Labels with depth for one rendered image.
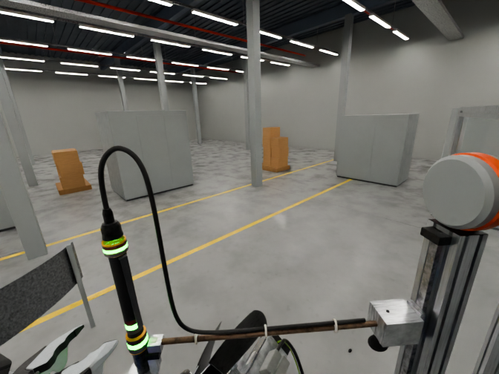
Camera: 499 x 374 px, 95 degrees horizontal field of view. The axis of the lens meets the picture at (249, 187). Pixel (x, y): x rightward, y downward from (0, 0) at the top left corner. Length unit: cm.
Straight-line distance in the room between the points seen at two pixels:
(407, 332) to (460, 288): 15
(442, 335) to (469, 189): 36
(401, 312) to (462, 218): 27
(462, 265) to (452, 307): 11
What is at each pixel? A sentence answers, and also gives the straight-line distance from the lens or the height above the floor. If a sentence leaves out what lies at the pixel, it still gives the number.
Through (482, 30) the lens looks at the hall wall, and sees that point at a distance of 1248.
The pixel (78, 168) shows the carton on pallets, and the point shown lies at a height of 69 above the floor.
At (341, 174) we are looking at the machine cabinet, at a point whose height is 13.
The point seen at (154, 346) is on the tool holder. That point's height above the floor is 155.
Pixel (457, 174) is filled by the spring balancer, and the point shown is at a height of 192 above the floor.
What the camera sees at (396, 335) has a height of 154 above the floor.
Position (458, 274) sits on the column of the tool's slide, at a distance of 69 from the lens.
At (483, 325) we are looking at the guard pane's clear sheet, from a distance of 94.
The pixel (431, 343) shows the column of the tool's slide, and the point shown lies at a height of 151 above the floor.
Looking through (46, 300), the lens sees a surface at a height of 64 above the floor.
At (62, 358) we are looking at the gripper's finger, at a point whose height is 163.
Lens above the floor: 204
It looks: 17 degrees down
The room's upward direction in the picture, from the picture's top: 2 degrees counter-clockwise
